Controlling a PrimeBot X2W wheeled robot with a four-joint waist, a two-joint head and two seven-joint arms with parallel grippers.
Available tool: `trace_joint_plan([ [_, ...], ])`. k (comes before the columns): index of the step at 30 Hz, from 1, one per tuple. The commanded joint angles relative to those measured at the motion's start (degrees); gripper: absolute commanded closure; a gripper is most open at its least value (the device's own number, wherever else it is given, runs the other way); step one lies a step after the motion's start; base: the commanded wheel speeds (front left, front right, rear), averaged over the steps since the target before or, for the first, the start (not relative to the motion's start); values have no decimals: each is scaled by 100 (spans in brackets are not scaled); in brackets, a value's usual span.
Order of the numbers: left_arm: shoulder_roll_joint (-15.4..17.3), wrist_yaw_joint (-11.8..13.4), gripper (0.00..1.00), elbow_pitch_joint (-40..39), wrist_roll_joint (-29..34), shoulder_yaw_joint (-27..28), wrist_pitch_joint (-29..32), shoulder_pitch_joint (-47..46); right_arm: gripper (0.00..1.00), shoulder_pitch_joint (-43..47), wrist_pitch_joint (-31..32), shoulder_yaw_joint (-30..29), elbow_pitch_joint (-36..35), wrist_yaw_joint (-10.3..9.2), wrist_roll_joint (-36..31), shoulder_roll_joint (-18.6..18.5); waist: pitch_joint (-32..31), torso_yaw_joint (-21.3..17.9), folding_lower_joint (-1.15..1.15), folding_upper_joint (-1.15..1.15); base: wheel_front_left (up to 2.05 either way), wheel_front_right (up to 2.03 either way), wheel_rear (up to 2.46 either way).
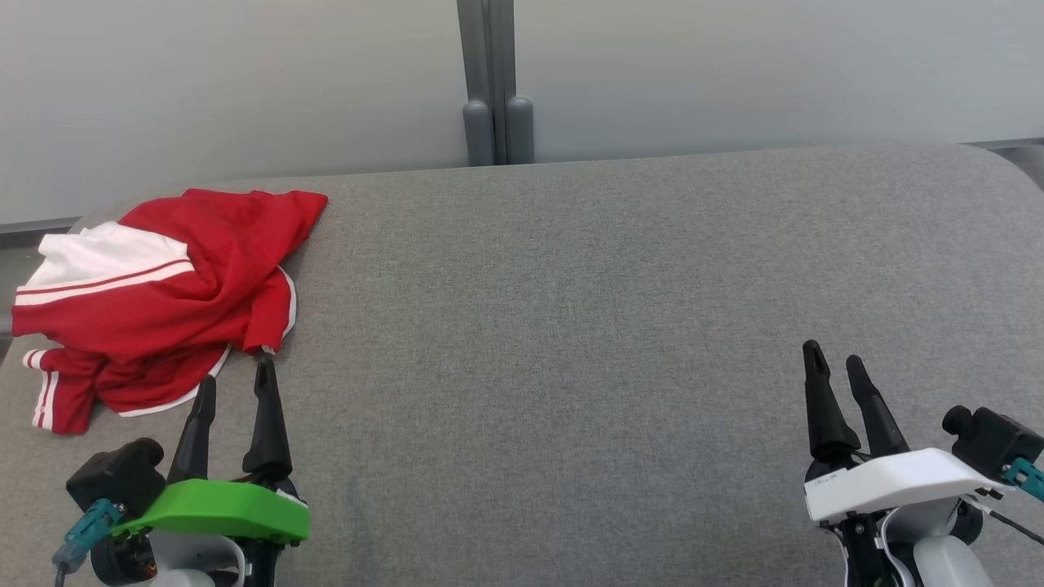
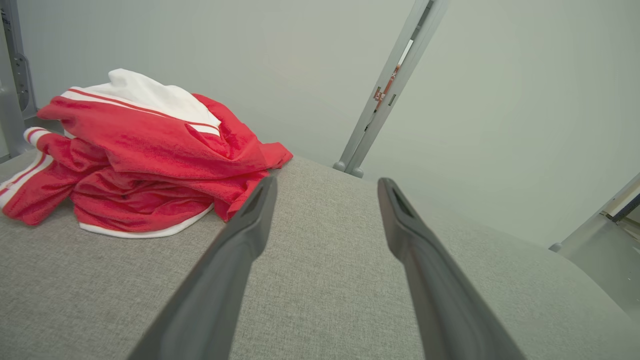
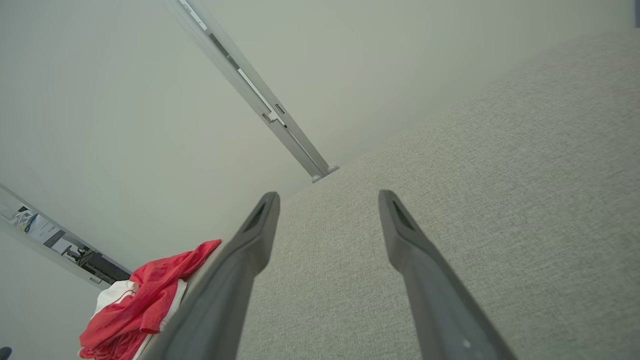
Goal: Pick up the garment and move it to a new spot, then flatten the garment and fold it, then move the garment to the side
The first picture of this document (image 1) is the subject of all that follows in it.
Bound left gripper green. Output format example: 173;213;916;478
110;356;311;587

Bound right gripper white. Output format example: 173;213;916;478
803;340;1012;587

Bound red shorts with white trim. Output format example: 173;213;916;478
82;189;329;418

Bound red white basketball jersey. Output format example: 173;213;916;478
11;220;246;435

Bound grey fabric sofa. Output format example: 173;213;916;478
0;143;1044;587

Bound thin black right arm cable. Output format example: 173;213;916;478
979;493;1044;545

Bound grey partition bottom rail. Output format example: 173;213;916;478
0;216;82;237
962;137;1044;152

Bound grey partition post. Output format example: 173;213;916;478
457;0;535;166

